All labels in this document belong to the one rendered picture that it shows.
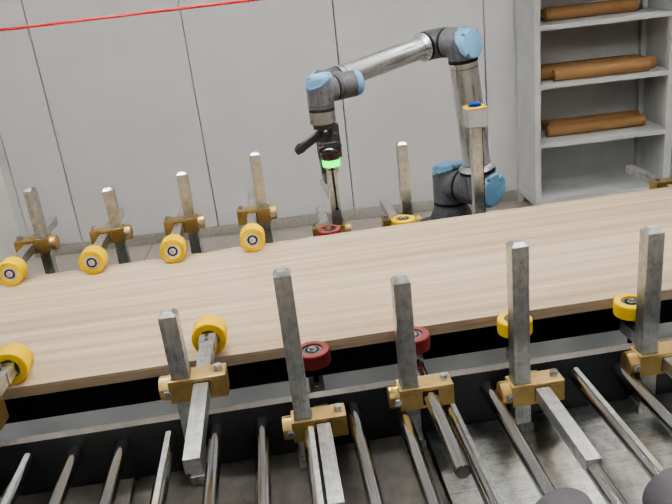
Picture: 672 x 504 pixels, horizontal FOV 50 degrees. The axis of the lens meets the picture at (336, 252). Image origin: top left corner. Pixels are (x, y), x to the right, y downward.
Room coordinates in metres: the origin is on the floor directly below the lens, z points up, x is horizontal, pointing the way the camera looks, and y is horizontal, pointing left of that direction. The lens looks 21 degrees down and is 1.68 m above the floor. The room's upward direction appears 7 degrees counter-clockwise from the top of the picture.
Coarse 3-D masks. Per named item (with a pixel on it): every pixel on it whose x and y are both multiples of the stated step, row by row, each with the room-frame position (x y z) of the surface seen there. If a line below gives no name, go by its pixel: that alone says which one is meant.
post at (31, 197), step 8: (24, 192) 2.30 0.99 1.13; (32, 192) 2.30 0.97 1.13; (32, 200) 2.30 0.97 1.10; (32, 208) 2.30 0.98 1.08; (40, 208) 2.32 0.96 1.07; (32, 216) 2.30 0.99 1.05; (40, 216) 2.30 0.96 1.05; (32, 224) 2.30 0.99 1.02; (40, 224) 2.30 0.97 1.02; (40, 232) 2.30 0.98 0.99; (48, 256) 2.30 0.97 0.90; (48, 264) 2.30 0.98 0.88; (56, 264) 2.33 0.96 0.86; (48, 272) 2.30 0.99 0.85; (56, 272) 2.31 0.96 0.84
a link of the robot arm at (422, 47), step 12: (420, 36) 2.90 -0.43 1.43; (432, 36) 2.89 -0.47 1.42; (396, 48) 2.81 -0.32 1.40; (408, 48) 2.83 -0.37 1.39; (420, 48) 2.86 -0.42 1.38; (432, 48) 2.87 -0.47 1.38; (360, 60) 2.71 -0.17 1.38; (372, 60) 2.73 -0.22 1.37; (384, 60) 2.75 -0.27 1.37; (396, 60) 2.78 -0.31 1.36; (408, 60) 2.82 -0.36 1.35; (420, 60) 2.92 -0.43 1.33; (312, 72) 2.66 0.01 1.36; (372, 72) 2.72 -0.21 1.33; (384, 72) 2.77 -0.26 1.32
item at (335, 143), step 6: (318, 126) 2.43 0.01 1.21; (324, 126) 2.42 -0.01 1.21; (330, 126) 2.43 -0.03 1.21; (336, 126) 2.44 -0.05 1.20; (324, 132) 2.47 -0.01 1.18; (330, 132) 2.45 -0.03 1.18; (336, 132) 2.44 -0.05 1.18; (324, 138) 2.44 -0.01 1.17; (330, 138) 2.45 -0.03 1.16; (336, 138) 2.44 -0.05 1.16; (318, 144) 2.43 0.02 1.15; (324, 144) 2.42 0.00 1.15; (330, 144) 2.42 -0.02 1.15; (336, 144) 2.43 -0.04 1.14; (318, 150) 2.42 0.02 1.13; (318, 156) 2.45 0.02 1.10
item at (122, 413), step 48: (432, 336) 1.50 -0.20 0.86; (480, 336) 1.51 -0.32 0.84; (576, 336) 1.53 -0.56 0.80; (624, 336) 1.54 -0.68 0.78; (144, 384) 1.46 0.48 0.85; (240, 384) 1.47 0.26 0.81; (288, 384) 1.48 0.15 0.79; (336, 384) 1.49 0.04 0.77; (0, 432) 1.43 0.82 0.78; (48, 432) 1.44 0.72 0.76
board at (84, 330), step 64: (640, 192) 2.25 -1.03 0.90; (192, 256) 2.14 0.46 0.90; (256, 256) 2.07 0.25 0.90; (320, 256) 2.01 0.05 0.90; (384, 256) 1.95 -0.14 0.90; (448, 256) 1.89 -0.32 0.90; (576, 256) 1.78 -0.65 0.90; (0, 320) 1.81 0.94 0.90; (64, 320) 1.76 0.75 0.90; (128, 320) 1.71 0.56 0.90; (192, 320) 1.66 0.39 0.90; (256, 320) 1.62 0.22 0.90; (320, 320) 1.58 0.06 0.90; (384, 320) 1.54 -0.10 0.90; (448, 320) 1.50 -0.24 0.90; (64, 384) 1.43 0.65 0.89
